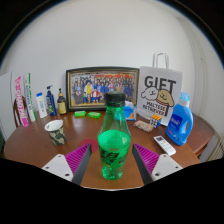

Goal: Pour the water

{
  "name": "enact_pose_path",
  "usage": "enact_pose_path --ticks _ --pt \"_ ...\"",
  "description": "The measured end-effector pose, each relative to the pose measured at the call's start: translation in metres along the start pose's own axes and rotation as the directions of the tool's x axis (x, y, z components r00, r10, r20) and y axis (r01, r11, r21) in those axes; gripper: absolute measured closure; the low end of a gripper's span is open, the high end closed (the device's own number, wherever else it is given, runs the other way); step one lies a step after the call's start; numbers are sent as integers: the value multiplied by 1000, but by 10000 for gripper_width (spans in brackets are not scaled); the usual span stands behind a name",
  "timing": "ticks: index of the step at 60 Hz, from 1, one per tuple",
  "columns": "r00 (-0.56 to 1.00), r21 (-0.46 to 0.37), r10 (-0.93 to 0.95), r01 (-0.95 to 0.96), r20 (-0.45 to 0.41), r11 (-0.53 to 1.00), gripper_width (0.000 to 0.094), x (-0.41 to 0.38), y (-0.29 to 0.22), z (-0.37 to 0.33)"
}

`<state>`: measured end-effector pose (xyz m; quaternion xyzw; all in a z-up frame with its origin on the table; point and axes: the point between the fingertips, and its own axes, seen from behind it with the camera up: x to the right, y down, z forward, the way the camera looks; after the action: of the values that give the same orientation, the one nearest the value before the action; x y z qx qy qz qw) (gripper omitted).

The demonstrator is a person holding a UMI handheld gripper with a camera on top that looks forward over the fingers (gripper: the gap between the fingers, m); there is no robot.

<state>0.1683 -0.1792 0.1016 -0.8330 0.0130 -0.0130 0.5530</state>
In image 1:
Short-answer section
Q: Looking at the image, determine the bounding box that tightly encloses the blue detergent bottle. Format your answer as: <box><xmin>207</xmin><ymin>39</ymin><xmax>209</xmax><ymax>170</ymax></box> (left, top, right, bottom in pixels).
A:
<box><xmin>165</xmin><ymin>91</ymin><xmax>194</xmax><ymax>147</ymax></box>

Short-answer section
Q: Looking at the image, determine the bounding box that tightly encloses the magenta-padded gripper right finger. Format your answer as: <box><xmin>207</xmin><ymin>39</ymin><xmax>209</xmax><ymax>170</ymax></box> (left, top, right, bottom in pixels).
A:
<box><xmin>131</xmin><ymin>143</ymin><xmax>184</xmax><ymax>186</ymax></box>

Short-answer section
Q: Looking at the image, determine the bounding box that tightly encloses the green and white tube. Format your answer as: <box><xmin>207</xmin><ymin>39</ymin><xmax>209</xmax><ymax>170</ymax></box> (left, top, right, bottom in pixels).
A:
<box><xmin>23</xmin><ymin>72</ymin><xmax>38</xmax><ymax>123</ymax></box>

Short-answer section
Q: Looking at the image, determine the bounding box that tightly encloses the white bottle with blue cap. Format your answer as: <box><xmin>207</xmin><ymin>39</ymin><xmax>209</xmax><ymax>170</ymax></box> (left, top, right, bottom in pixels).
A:
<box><xmin>35</xmin><ymin>91</ymin><xmax>49</xmax><ymax>119</ymax></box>

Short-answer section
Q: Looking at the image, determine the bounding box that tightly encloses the dark blue pump bottle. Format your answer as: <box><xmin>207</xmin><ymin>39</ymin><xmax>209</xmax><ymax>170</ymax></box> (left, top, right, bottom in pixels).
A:
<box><xmin>45</xmin><ymin>85</ymin><xmax>58</xmax><ymax>117</ymax></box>

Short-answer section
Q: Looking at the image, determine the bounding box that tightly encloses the green plastic drink bottle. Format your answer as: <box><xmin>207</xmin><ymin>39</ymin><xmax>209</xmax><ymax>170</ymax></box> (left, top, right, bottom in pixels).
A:
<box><xmin>96</xmin><ymin>90</ymin><xmax>132</xmax><ymax>181</ymax></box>

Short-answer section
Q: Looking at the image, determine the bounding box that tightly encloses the patterned paper cup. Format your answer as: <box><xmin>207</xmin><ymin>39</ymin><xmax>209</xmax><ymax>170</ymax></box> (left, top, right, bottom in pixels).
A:
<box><xmin>44</xmin><ymin>119</ymin><xmax>67</xmax><ymax>147</ymax></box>

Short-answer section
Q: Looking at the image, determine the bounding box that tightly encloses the small green box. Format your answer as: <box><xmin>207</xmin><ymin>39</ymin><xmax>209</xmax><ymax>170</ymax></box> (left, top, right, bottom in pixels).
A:
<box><xmin>73</xmin><ymin>110</ymin><xmax>87</xmax><ymax>118</ymax></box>
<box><xmin>87</xmin><ymin>111</ymin><xmax>102</xmax><ymax>119</ymax></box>

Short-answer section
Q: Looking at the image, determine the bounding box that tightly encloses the white paper gift bag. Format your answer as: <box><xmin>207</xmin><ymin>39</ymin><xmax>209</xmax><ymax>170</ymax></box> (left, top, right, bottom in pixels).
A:
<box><xmin>136</xmin><ymin>51</ymin><xmax>184</xmax><ymax>127</ymax></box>

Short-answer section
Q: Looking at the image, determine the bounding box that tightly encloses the puzzle cube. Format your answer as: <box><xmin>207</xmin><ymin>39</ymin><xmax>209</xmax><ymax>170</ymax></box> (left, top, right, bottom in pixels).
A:
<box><xmin>149</xmin><ymin>114</ymin><xmax>163</xmax><ymax>129</ymax></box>

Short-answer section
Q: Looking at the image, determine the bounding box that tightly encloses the amber pump bottle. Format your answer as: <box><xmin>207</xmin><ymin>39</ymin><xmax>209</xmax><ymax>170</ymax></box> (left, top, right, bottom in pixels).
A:
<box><xmin>56</xmin><ymin>87</ymin><xmax>68</xmax><ymax>116</ymax></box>

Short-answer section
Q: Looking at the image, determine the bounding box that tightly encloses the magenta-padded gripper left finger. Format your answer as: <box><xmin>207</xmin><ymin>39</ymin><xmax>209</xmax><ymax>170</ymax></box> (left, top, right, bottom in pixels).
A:
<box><xmin>41</xmin><ymin>143</ymin><xmax>93</xmax><ymax>186</ymax></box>

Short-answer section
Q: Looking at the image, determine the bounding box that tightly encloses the blue tissue pack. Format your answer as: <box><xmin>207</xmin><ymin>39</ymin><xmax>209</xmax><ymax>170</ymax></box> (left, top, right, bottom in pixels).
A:
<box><xmin>123</xmin><ymin>100</ymin><xmax>138</xmax><ymax>122</ymax></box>

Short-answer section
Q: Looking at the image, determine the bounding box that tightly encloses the patterned snack packet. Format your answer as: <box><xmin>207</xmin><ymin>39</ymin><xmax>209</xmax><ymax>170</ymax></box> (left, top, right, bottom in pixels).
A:
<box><xmin>133</xmin><ymin>119</ymin><xmax>155</xmax><ymax>133</ymax></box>

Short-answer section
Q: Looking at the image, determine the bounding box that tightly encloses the white remote control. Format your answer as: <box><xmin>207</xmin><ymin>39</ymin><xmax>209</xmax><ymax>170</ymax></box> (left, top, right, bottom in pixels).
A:
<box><xmin>153</xmin><ymin>135</ymin><xmax>177</xmax><ymax>157</ymax></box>

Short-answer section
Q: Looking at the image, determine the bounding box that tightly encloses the framed group picture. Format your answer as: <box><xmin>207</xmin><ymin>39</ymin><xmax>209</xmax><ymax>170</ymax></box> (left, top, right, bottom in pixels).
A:
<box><xmin>65</xmin><ymin>66</ymin><xmax>140</xmax><ymax>113</ymax></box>

